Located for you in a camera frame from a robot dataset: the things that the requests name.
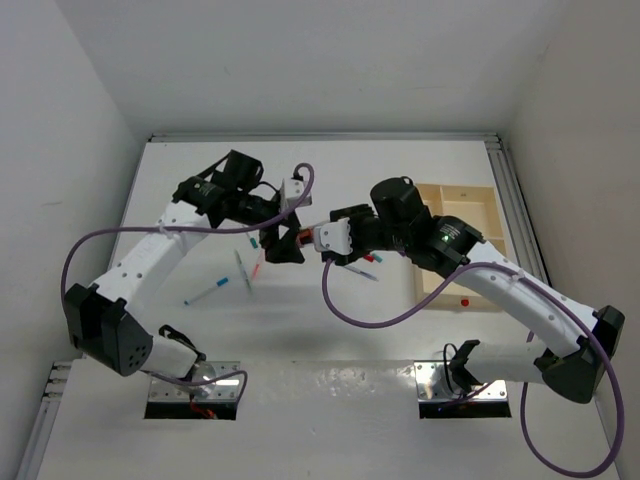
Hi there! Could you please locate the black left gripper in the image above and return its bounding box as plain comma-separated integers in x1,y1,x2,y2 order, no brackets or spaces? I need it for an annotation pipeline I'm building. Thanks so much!
233,190,304,262

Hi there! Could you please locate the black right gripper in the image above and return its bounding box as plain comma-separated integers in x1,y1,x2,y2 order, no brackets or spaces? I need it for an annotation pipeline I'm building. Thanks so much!
328,205,408,265

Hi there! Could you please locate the orange highlighter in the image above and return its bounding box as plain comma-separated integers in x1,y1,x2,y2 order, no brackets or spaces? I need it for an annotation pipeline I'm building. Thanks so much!
251,250,265,281

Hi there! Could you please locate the clear blue ballpoint pen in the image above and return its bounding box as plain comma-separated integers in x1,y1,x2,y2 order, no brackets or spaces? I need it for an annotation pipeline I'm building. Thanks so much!
342,265,379,282

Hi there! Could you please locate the light blue capped marker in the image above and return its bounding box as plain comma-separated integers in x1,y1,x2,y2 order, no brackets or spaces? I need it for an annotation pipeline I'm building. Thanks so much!
183,277,229,306

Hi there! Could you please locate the orange highlighter pen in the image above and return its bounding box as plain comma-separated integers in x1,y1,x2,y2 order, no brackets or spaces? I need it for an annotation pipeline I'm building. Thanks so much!
297,228,314,247

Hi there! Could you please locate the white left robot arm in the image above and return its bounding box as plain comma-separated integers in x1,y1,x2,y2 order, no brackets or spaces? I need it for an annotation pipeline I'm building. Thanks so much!
61,150,315,383

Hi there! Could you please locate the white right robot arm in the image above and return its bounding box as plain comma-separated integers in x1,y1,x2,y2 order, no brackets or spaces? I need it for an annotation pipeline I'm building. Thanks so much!
315,177,625,404

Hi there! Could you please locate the clear green pen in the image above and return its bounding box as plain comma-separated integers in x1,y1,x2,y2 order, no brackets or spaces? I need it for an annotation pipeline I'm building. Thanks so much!
234,250,253,295

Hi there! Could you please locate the beige compartment tray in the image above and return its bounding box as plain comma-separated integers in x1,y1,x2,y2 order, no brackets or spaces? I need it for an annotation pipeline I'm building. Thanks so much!
412,182,509,312

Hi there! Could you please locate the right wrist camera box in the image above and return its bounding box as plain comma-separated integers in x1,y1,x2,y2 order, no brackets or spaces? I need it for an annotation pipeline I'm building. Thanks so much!
311,218,353,256

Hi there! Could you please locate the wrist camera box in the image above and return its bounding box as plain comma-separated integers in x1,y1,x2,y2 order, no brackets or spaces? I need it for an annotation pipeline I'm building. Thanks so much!
279,178,307,211
311,218,353,256

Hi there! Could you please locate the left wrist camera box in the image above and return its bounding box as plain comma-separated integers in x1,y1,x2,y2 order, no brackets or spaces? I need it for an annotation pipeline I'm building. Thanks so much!
279,178,307,211

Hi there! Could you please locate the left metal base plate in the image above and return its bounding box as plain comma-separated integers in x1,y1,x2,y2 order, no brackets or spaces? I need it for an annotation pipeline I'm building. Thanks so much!
149,361,247,403

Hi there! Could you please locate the metal base plate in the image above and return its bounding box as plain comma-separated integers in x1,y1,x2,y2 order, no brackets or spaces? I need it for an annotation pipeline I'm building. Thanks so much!
149,361,247,403
413,359,508,404

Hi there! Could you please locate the aluminium rail back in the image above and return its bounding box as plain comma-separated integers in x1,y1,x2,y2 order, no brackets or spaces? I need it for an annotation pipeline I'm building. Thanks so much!
147,132,501,143

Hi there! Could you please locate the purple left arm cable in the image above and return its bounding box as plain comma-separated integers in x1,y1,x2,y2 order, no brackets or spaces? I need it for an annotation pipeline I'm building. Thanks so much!
60,162,316,306

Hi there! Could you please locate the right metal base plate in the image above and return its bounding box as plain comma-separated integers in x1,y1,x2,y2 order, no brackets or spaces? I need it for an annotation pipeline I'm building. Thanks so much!
413,359,508,404

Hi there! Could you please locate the aluminium rail left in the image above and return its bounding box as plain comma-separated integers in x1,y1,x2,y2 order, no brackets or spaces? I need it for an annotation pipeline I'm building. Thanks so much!
16,361,72,480

